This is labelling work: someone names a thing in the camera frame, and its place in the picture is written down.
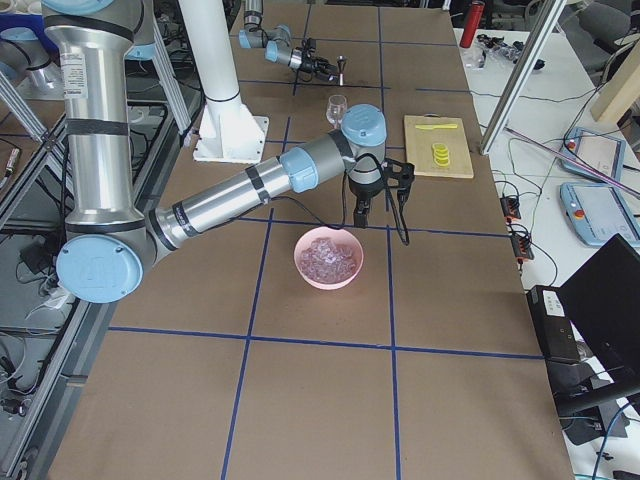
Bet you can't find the blue teach pendant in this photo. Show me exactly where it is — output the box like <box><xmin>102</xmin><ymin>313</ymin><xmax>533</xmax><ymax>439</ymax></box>
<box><xmin>560</xmin><ymin>127</ymin><xmax>624</xmax><ymax>180</ymax></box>
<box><xmin>560</xmin><ymin>182</ymin><xmax>639</xmax><ymax>248</ymax></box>

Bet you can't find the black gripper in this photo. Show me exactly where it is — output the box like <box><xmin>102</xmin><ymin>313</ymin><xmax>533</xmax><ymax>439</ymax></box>
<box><xmin>299</xmin><ymin>56</ymin><xmax>338</xmax><ymax>83</ymax></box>
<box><xmin>348</xmin><ymin>168</ymin><xmax>384</xmax><ymax>228</ymax></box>

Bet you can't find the far blue teach pendant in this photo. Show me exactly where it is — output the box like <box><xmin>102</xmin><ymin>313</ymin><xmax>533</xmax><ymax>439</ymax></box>
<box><xmin>560</xmin><ymin>127</ymin><xmax>624</xmax><ymax>180</ymax></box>

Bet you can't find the black computer box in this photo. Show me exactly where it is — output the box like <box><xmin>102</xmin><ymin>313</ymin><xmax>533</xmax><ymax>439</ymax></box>
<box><xmin>526</xmin><ymin>285</ymin><xmax>580</xmax><ymax>365</ymax></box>

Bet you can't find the pink plastic bowl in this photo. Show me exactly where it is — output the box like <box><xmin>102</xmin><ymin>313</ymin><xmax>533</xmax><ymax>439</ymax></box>
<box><xmin>294</xmin><ymin>227</ymin><xmax>364</xmax><ymax>290</ymax></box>

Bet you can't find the yellow plastic knife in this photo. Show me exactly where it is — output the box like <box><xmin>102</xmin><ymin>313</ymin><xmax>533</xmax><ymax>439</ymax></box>
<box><xmin>414</xmin><ymin>123</ymin><xmax>459</xmax><ymax>131</ymax></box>

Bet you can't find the near blue teach pendant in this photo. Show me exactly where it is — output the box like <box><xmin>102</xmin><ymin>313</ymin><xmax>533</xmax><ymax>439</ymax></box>
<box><xmin>560</xmin><ymin>182</ymin><xmax>639</xmax><ymax>248</ymax></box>

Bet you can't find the bamboo cutting board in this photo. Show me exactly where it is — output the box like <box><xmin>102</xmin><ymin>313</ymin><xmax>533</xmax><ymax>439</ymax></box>
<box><xmin>404</xmin><ymin>115</ymin><xmax>474</xmax><ymax>179</ymax></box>

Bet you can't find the clear wine glass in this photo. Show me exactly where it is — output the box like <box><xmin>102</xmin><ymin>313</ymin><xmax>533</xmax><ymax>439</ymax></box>
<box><xmin>326</xmin><ymin>94</ymin><xmax>348</xmax><ymax>129</ymax></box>

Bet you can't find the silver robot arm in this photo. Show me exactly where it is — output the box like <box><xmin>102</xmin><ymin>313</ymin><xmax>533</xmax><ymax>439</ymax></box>
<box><xmin>238</xmin><ymin>0</ymin><xmax>346</xmax><ymax>85</ymax></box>
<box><xmin>42</xmin><ymin>1</ymin><xmax>387</xmax><ymax>303</ymax></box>

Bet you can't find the steel cocktail jigger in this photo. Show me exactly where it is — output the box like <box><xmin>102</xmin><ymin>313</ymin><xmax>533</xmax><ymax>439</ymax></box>
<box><xmin>336</xmin><ymin>55</ymin><xmax>347</xmax><ymax>86</ymax></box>

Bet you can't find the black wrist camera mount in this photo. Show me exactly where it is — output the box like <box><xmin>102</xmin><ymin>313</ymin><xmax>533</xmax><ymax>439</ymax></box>
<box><xmin>383</xmin><ymin>158</ymin><xmax>415</xmax><ymax>210</ymax></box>

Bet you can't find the aluminium frame post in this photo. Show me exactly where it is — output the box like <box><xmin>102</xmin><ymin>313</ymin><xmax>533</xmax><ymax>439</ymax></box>
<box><xmin>479</xmin><ymin>0</ymin><xmax>566</xmax><ymax>155</ymax></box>

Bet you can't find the black monitor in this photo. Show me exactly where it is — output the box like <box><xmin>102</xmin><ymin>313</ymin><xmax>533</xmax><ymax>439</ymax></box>
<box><xmin>557</xmin><ymin>234</ymin><xmax>639</xmax><ymax>415</ymax></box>

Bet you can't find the clear ice cube pile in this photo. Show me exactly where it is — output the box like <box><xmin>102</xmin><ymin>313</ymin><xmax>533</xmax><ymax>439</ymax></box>
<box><xmin>299</xmin><ymin>237</ymin><xmax>358</xmax><ymax>284</ymax></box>

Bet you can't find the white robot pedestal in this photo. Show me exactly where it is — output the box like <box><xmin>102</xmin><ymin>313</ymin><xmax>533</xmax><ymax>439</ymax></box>
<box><xmin>179</xmin><ymin>0</ymin><xmax>269</xmax><ymax>164</ymax></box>

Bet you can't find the red water bottle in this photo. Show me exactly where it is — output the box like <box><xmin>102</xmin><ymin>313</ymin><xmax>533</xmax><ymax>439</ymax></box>
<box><xmin>459</xmin><ymin>0</ymin><xmax>485</xmax><ymax>49</ymax></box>

